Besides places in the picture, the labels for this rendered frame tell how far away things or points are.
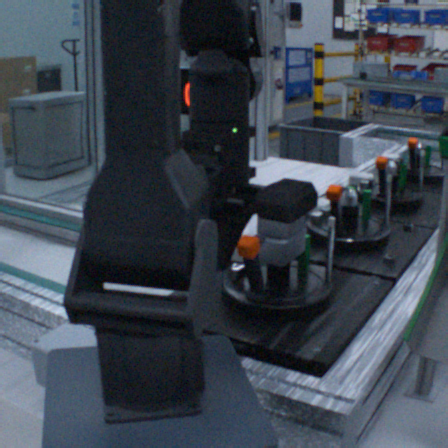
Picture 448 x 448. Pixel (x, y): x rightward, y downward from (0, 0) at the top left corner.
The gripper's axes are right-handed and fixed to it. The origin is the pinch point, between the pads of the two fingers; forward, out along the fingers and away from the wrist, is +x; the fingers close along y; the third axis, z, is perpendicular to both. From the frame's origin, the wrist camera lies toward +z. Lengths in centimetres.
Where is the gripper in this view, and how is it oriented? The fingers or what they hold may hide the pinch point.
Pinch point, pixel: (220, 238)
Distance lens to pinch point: 60.4
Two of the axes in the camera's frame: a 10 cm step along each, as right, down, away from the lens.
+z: -5.4, 2.9, -7.9
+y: 8.4, 1.7, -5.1
